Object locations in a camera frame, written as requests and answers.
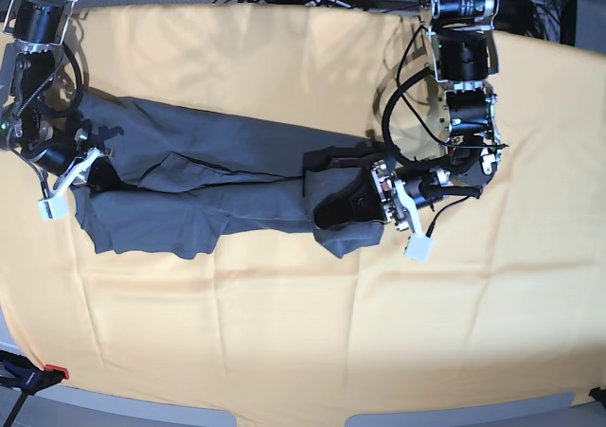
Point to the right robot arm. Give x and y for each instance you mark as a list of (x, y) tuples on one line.
[(30, 64)]

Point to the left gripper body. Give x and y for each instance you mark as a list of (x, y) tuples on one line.
[(397, 195)]

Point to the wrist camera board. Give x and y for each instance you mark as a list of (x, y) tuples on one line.
[(53, 208), (418, 247)]

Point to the black clamp right edge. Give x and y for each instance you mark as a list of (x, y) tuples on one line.
[(598, 395)]

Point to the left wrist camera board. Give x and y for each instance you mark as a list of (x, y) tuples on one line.
[(418, 247)]

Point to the black power adapter box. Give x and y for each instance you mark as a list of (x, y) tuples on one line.
[(516, 17)]

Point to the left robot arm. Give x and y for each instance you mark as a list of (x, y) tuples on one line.
[(462, 53)]

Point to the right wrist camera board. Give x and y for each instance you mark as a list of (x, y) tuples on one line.
[(53, 208)]

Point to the yellow table cloth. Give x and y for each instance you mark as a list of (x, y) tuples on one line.
[(273, 328)]

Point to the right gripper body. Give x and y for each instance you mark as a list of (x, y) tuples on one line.
[(63, 159)]

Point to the blue clamp with red pad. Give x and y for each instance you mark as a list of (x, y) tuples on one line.
[(19, 373)]

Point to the blue-grey T-shirt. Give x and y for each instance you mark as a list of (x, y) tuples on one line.
[(189, 177)]

